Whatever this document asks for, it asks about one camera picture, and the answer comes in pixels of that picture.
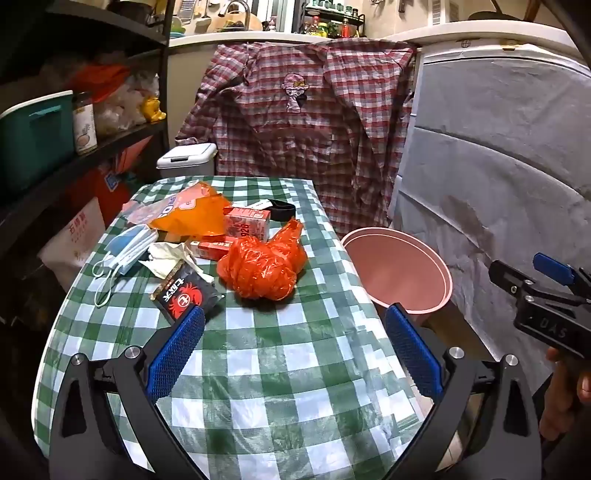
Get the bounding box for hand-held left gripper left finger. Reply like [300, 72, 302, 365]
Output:
[48, 305, 206, 480]

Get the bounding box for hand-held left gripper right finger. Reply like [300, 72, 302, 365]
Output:
[383, 302, 542, 480]

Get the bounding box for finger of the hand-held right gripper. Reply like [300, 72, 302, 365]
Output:
[532, 252, 591, 296]
[488, 260, 591, 308]

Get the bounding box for black snack packet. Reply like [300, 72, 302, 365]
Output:
[150, 261, 225, 326]

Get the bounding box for pink plastic bin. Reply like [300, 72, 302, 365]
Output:
[340, 227, 454, 315]

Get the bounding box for white tissue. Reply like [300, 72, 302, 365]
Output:
[139, 241, 214, 283]

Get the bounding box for red white carton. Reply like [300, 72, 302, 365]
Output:
[189, 235, 241, 260]

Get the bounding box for blue face mask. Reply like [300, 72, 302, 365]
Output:
[92, 224, 160, 308]

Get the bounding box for red plastic bag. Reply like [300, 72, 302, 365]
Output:
[216, 219, 309, 302]

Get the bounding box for orange translucent plastic bag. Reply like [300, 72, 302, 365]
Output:
[148, 181, 232, 241]

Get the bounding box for pink white plastic packet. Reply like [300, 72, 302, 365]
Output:
[121, 191, 197, 227]

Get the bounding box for red drink carton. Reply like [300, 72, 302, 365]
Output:
[223, 206, 271, 241]

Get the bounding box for black and white strap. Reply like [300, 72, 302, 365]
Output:
[231, 199, 296, 223]

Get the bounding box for person's right hand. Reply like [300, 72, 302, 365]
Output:
[538, 347, 591, 438]

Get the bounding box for green checked tablecloth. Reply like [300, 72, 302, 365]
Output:
[34, 175, 437, 480]

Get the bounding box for grey cloth cover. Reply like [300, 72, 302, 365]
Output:
[388, 44, 591, 407]

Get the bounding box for white printed bag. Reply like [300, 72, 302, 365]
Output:
[39, 198, 109, 278]

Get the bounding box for red cardboard box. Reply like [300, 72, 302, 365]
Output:
[69, 143, 158, 232]

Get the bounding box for white lidded bin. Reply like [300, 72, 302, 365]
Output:
[156, 142, 219, 178]

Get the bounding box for red plaid shirt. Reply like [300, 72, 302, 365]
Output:
[174, 39, 422, 238]

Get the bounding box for yellow figurine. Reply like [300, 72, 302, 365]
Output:
[141, 95, 167, 123]

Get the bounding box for glass jar with label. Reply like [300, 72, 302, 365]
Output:
[71, 91, 99, 155]

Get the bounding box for white plastic bags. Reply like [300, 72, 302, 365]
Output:
[95, 74, 160, 134]

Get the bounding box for teal storage box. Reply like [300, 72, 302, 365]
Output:
[0, 90, 77, 195]

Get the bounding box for black wok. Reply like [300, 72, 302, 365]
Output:
[471, 0, 522, 21]

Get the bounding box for spice rack with bottles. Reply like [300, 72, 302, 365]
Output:
[302, 2, 368, 38]

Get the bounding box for black metal shelf rack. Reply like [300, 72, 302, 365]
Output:
[0, 0, 178, 324]

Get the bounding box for white kitchen counter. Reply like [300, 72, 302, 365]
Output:
[167, 18, 591, 75]

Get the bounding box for metal faucet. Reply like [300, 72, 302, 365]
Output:
[226, 0, 252, 31]

